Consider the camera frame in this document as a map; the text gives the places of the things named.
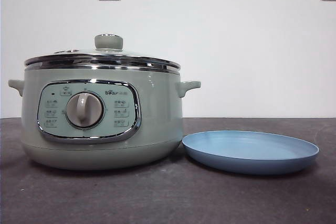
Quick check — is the glass lid with green knob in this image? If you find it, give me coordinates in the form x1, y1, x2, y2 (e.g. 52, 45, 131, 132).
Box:
24, 34, 181, 67

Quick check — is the pale green electric steamer pot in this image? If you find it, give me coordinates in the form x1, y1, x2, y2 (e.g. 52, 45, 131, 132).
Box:
7, 63, 202, 171

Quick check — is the blue round plate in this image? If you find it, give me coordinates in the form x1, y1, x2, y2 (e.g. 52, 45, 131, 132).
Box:
182, 130, 320, 175

